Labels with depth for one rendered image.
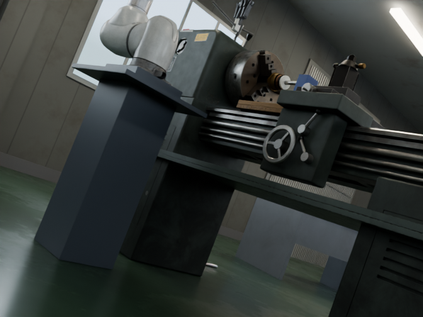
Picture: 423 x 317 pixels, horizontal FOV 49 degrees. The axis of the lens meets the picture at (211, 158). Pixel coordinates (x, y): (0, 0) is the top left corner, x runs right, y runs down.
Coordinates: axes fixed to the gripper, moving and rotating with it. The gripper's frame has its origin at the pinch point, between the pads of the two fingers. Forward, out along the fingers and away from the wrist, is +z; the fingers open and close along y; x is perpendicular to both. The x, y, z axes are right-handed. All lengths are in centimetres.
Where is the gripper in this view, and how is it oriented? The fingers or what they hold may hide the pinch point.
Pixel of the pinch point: (236, 25)
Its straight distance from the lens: 264.0
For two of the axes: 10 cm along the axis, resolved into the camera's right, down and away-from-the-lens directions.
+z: -3.6, 9.3, -0.8
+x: 7.1, 3.3, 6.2
